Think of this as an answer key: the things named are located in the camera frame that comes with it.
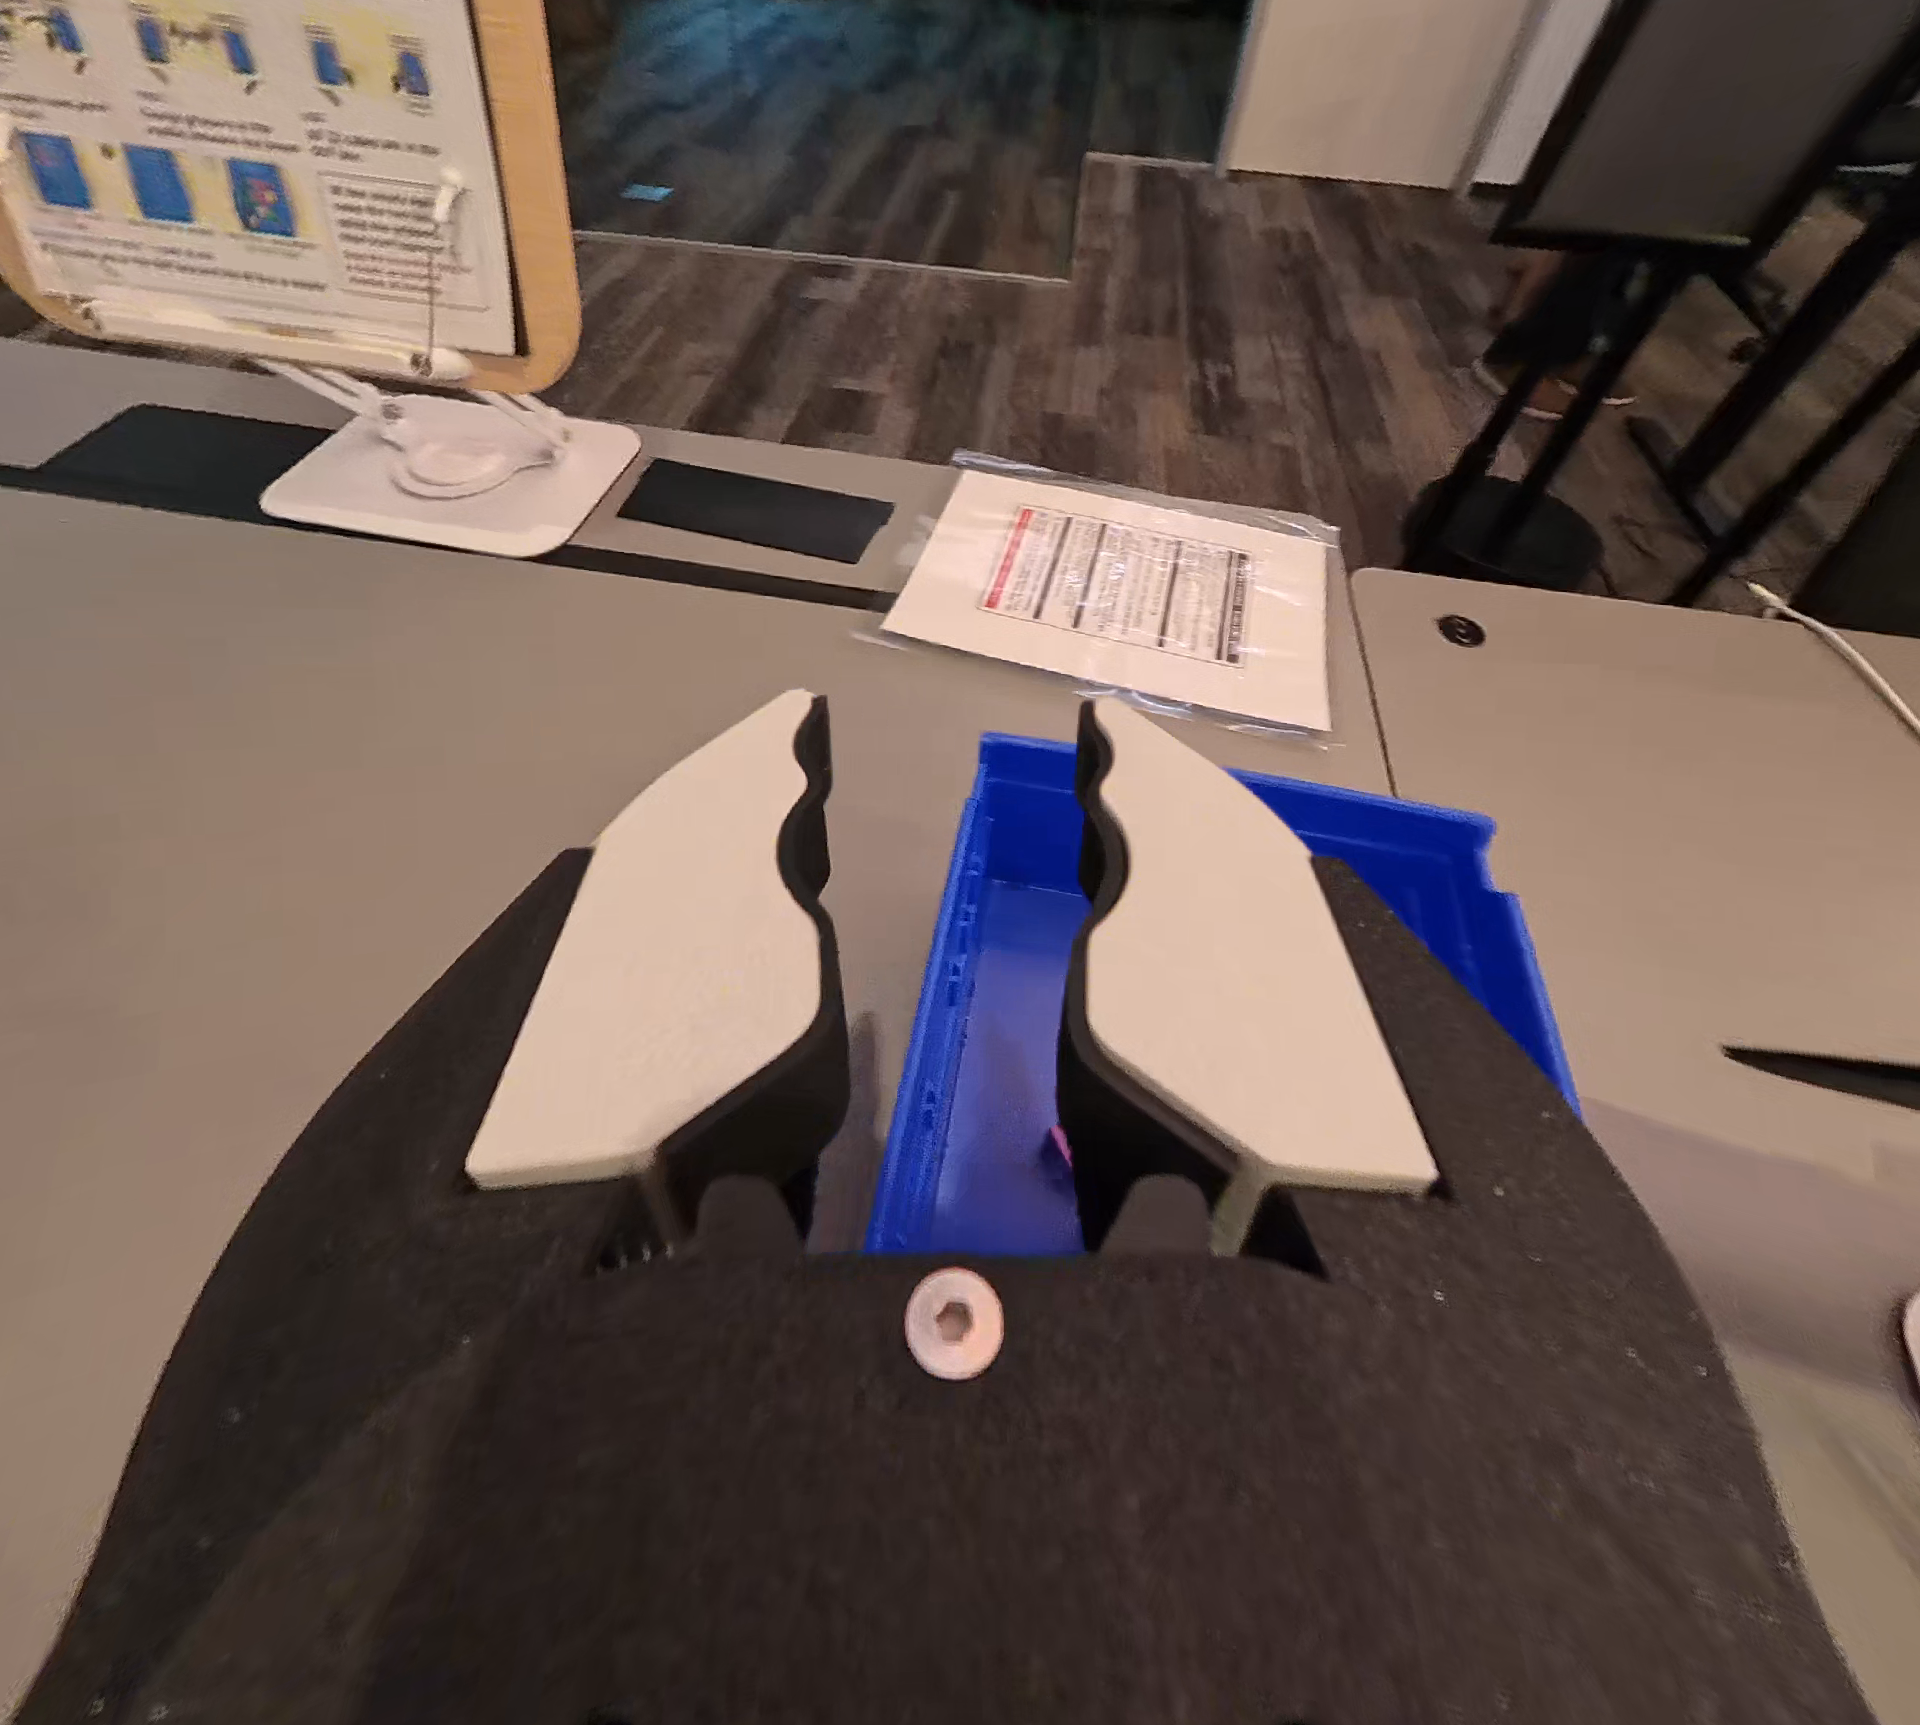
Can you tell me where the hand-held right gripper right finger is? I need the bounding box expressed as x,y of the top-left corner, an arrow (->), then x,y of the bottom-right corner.
1060,700 -> 1446,1255

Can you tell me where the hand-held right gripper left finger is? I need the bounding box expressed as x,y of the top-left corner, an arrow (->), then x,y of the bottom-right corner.
466,687 -> 850,1255

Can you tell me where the black pole with round disc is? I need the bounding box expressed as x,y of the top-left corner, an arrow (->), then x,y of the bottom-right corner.
1403,254 -> 1683,596

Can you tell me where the printed instruction sheet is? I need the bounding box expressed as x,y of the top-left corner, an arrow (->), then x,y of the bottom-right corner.
0,0 -> 519,359

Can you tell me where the wooden display board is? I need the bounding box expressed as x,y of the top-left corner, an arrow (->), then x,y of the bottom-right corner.
0,0 -> 584,395

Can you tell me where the paper in plastic sleeve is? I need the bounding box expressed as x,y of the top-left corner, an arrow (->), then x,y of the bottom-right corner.
854,451 -> 1345,752

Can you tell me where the white pin on wire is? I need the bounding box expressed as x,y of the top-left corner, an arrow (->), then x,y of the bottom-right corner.
425,169 -> 473,379

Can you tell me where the black desk inlay plate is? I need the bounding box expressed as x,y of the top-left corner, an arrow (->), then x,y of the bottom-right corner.
619,462 -> 897,564
38,407 -> 325,487

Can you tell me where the blue plastic bin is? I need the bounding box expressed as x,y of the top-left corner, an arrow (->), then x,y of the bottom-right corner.
866,731 -> 1584,1255

